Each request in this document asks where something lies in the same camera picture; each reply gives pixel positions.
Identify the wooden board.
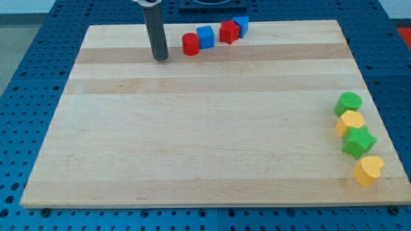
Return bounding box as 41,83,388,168
21,20,410,209

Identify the yellow heart block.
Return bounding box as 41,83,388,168
353,156,385,187

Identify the red cylinder block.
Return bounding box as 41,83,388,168
182,33,200,56

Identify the green cylinder block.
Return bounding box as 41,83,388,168
334,92,362,117

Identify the red star block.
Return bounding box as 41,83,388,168
219,20,240,44

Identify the blue triangle block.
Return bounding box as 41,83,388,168
232,16,249,39

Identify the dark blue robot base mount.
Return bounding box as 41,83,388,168
179,0,248,12

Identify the blue cube block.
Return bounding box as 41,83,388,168
197,26,214,49

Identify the yellow hexagon block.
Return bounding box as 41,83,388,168
335,110,365,138

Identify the green star block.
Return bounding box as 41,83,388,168
342,127,377,160

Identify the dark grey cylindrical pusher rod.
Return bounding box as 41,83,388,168
143,4,169,62

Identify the white rod holder ring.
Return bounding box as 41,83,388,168
132,0,161,7

